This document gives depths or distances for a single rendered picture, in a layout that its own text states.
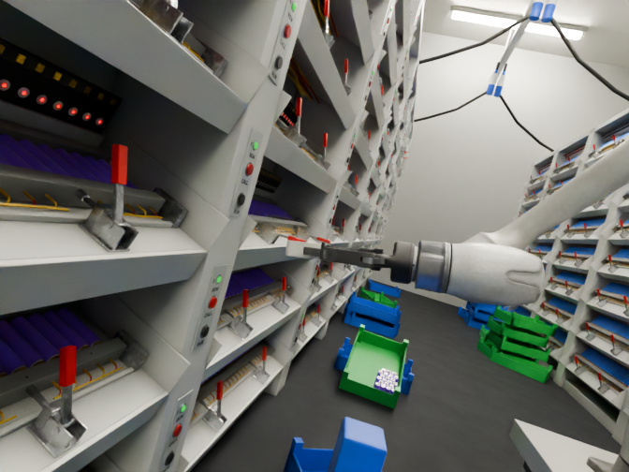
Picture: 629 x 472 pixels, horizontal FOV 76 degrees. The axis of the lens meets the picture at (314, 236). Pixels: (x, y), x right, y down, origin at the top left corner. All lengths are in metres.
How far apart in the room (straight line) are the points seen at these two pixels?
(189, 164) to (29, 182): 0.22
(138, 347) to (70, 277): 0.24
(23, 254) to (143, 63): 0.17
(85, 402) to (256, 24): 0.48
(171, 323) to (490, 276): 0.49
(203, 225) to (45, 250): 0.23
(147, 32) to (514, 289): 0.62
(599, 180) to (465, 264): 0.28
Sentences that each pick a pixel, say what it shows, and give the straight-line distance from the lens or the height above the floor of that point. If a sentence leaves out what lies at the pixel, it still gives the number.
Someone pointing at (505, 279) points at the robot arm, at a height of 0.55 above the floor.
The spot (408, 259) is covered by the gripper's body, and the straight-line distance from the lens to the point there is 0.72.
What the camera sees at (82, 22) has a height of 0.65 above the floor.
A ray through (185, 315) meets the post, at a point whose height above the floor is 0.39.
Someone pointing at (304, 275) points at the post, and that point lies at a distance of 1.22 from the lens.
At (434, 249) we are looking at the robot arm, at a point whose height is 0.56.
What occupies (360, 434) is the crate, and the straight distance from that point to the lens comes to 0.20.
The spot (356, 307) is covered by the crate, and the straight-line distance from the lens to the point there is 2.40.
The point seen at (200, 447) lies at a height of 0.10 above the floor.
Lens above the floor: 0.57
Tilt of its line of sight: 3 degrees down
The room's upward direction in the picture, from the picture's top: 16 degrees clockwise
